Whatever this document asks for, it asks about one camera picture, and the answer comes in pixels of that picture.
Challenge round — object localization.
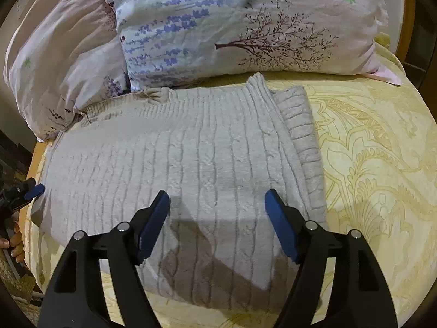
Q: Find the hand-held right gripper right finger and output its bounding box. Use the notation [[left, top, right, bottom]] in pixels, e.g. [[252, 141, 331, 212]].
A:
[[265, 189, 398, 328]]

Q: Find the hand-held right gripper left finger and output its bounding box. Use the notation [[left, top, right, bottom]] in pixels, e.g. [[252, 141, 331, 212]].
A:
[[37, 190, 170, 328]]

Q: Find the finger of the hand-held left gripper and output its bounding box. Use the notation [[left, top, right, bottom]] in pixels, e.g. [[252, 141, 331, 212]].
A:
[[8, 178, 45, 210]]

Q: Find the beige cable-knit sweater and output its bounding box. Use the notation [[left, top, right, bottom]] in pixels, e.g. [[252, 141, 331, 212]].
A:
[[31, 72, 329, 311]]

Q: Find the person's left hand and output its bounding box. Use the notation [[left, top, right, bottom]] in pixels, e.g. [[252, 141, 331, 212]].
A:
[[0, 212, 26, 263]]

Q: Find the yellow patterned bedspread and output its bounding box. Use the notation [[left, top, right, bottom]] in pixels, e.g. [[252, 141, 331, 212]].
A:
[[10, 34, 437, 328]]

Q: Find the pink floral pillow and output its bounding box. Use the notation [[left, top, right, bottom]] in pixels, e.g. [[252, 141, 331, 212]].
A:
[[3, 0, 128, 140]]

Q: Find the tree print floral pillow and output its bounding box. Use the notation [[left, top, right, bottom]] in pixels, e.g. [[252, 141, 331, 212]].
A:
[[94, 0, 401, 93]]

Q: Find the wooden bed frame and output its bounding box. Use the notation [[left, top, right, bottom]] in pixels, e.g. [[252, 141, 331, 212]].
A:
[[396, 0, 437, 86]]

